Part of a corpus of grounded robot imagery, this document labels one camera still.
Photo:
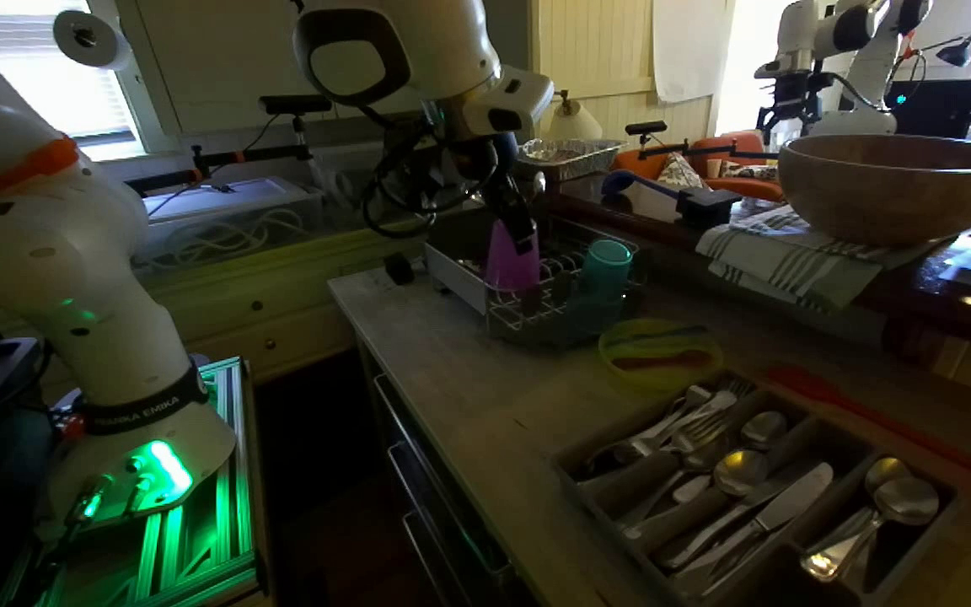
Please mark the blue round-headed tool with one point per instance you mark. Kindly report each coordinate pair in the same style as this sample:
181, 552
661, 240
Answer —
619, 186

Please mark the window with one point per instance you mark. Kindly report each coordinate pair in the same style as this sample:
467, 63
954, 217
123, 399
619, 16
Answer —
59, 95

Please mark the green lit robot platform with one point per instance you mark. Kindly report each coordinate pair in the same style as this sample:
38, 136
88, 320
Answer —
188, 528

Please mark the black clamp rod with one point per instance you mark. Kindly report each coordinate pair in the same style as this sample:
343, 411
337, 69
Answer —
227, 159

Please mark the teal plastic cup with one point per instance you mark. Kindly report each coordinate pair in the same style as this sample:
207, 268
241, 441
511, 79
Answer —
608, 273

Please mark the clear plastic storage bin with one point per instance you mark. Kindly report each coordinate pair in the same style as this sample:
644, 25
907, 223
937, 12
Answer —
233, 220

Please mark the grey cutlery tray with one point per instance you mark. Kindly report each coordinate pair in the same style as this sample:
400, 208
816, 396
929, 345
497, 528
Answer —
621, 507

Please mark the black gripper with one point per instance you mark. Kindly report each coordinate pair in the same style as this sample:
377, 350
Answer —
511, 173

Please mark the purple plastic cup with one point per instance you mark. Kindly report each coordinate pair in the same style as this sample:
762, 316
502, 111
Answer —
511, 272

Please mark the red tape strip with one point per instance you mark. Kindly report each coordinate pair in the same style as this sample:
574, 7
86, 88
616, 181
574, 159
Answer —
876, 423

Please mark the silver butter knife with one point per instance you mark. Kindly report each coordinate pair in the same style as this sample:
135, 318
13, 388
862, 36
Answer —
773, 509

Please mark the white hanging sheet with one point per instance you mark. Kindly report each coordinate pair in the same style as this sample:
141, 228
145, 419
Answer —
690, 53

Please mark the orange cloth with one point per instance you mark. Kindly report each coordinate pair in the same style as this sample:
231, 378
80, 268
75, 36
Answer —
734, 156

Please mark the pale wooden drawer cabinet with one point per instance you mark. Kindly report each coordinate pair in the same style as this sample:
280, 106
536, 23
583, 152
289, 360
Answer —
284, 306

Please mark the dark wooden sideboard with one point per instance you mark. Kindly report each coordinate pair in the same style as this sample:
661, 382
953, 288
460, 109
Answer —
960, 306

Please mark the black rectangular block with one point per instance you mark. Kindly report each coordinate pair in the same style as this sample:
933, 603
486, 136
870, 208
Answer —
400, 268

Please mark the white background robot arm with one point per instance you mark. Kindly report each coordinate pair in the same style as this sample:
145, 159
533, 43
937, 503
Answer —
841, 53

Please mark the counter cabinet with drawers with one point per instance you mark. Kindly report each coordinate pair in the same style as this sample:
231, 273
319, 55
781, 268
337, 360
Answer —
430, 494

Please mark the silver fork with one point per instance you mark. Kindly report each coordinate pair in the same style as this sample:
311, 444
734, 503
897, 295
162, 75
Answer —
690, 419

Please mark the small silver spoon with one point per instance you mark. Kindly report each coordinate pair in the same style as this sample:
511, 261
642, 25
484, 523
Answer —
762, 427

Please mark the large silver spoon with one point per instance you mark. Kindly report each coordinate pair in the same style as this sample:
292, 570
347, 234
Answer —
887, 471
910, 503

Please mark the striped dish towel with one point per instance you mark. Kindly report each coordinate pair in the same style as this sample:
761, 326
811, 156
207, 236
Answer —
801, 265

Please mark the white dome-shaped object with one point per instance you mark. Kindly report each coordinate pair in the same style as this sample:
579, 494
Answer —
574, 118

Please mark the metal dish rack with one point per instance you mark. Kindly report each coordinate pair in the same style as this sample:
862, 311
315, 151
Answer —
472, 288

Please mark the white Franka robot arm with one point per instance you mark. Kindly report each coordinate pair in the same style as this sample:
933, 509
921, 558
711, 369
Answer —
59, 256

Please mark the wooden bowl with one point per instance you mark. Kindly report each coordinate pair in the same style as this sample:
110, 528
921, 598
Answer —
902, 186

